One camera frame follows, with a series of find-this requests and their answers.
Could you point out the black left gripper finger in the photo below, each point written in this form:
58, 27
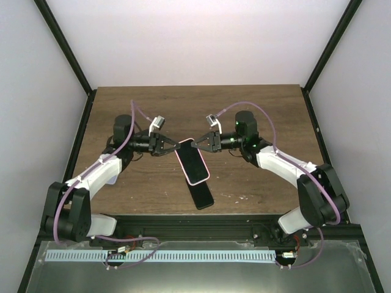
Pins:
166, 142
161, 151

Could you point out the black frame post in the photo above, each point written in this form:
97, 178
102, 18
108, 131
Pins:
61, 40
332, 43

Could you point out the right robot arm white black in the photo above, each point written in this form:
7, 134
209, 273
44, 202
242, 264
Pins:
322, 198

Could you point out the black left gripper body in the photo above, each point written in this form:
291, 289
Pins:
154, 142

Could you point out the lavender phone case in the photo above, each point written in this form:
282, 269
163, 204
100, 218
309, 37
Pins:
112, 181

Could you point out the pink phone case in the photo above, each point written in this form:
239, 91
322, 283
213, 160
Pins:
192, 161

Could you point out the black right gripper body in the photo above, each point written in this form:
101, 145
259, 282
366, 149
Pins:
217, 138

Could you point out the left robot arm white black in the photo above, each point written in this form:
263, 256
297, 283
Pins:
67, 211

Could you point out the left black frame post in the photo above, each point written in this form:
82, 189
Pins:
61, 40

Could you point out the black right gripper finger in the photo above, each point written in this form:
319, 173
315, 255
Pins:
208, 148
205, 140

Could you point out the white slotted cable duct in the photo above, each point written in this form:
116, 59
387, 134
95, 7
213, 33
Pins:
245, 256

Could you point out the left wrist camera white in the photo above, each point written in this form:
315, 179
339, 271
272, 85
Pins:
156, 124

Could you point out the black smartphone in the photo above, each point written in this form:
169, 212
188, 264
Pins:
201, 196

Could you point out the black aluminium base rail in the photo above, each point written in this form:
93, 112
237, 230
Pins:
262, 230

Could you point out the right black frame post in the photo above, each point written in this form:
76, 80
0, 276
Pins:
332, 43

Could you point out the blue smartphone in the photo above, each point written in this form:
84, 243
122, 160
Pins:
192, 161

